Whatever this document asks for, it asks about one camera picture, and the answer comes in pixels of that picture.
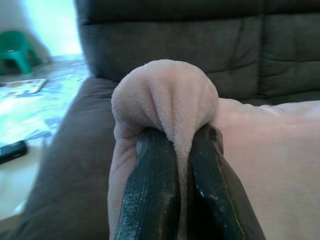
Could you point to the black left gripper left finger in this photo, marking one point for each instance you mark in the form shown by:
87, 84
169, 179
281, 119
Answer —
150, 190

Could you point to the black power bank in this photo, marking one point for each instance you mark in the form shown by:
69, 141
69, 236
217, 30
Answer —
11, 151

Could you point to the white side table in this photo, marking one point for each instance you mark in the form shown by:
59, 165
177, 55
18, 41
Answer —
22, 185

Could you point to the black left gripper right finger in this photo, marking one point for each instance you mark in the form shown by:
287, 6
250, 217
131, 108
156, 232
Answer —
220, 190

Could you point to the green plastic stool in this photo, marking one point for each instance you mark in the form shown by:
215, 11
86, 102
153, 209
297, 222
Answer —
16, 50

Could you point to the dark brown fabric sofa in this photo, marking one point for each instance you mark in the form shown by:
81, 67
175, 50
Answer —
175, 40

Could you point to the colourful picture book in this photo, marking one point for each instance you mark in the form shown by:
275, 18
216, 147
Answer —
22, 86

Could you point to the pink Hello pillow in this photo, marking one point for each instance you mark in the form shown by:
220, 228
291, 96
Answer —
262, 162

